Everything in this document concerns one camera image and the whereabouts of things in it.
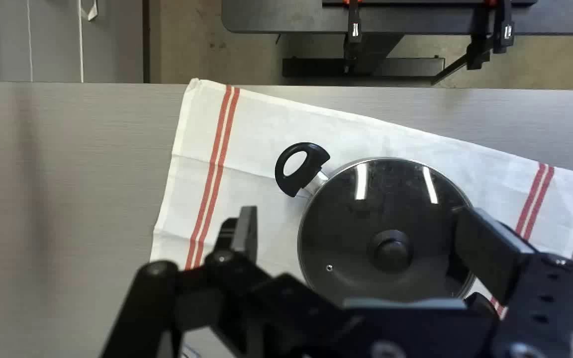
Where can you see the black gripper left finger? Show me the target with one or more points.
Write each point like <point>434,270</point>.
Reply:
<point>233,292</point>

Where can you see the black clamp with orange trim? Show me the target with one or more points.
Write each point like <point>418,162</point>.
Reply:
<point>355,33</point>
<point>478,41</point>
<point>504,31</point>

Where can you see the dark table with base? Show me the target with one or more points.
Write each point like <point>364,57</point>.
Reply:
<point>418,19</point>

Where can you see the glass lid with black knob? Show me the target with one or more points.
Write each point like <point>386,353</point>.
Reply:
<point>349,230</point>

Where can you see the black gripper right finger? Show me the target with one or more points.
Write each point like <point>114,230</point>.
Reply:
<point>538,292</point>

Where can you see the white towel with red stripes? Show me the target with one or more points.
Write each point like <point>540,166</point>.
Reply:
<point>267,127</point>

